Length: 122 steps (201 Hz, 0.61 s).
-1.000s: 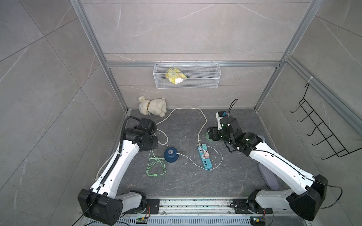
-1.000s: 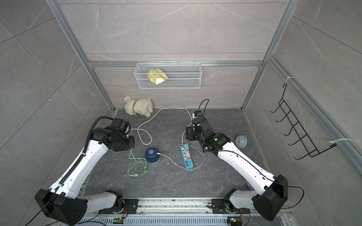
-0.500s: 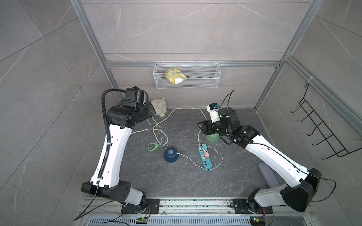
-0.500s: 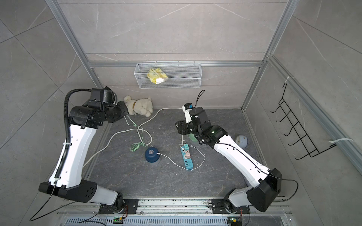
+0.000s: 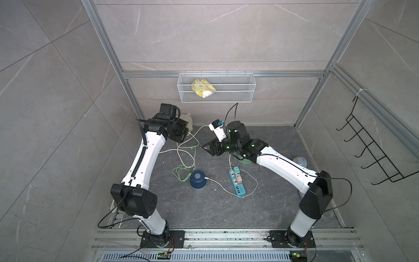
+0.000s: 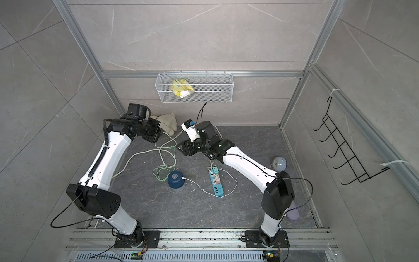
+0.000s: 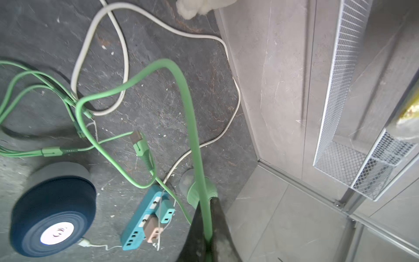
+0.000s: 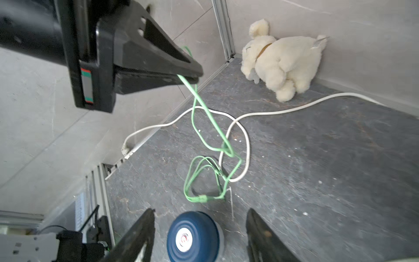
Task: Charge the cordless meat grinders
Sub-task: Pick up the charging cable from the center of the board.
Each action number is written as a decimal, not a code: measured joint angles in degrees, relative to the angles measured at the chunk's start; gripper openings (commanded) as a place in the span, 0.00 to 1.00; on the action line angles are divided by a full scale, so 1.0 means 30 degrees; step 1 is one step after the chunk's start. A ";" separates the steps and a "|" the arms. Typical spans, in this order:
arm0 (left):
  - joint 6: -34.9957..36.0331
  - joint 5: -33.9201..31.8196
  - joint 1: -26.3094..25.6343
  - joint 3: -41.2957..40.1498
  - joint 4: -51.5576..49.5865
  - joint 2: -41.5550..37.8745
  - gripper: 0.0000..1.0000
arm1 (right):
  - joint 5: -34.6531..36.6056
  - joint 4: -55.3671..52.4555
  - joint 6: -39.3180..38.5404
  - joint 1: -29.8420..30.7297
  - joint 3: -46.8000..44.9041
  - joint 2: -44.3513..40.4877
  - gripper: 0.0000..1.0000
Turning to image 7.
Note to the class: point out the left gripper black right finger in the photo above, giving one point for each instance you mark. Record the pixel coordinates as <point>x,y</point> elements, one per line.
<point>222,245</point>

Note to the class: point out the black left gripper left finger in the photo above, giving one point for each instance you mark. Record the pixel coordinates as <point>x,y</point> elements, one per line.
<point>194,249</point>

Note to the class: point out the pink USB charger adapter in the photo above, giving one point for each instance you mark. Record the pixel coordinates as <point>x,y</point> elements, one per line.
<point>152,228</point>

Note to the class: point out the teal power strip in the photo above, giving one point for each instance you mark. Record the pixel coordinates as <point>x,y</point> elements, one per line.
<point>133,235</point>

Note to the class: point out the teal square charger block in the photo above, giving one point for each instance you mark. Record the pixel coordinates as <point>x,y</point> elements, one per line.
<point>165,211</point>

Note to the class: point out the yellow crumpled bag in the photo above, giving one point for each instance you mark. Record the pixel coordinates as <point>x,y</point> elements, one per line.
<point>410,111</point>

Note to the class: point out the cream plush toy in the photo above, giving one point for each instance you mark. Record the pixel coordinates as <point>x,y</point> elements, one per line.
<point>191,8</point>

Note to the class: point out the white wire mesh basket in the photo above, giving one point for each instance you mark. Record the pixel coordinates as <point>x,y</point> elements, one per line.
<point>375,59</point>

